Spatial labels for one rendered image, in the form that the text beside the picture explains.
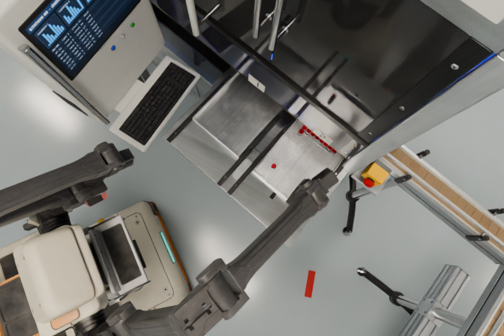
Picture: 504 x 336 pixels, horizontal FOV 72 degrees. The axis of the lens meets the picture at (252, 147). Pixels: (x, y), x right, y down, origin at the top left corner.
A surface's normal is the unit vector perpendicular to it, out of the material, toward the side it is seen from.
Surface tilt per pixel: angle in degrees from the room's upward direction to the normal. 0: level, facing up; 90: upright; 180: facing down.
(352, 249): 0
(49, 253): 43
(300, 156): 0
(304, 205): 28
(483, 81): 90
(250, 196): 0
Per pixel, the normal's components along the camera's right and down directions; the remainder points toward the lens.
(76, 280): 0.63, -0.48
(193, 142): 0.04, -0.25
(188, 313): 0.35, -0.22
